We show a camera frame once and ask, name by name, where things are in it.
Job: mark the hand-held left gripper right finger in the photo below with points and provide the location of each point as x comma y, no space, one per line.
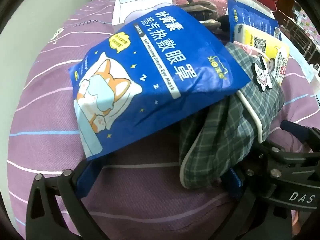
236,183

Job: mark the grey plaid pouch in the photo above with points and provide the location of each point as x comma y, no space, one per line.
225,135

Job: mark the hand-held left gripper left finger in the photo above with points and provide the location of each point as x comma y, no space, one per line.
86,180

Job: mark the purple striped bedsheet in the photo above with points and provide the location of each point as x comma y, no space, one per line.
50,105

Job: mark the large blue eye mask packet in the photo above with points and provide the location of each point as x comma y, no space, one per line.
155,80

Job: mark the white box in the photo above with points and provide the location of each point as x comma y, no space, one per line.
122,10

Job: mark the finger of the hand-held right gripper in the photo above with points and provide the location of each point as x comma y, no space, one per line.
287,155
305,132

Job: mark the yellow packet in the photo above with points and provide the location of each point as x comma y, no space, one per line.
272,52

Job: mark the small blue packet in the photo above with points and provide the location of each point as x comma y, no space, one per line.
247,15

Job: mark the wooden chair frame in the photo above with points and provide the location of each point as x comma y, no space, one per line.
287,20

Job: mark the brown plush toy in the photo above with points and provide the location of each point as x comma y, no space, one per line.
200,7

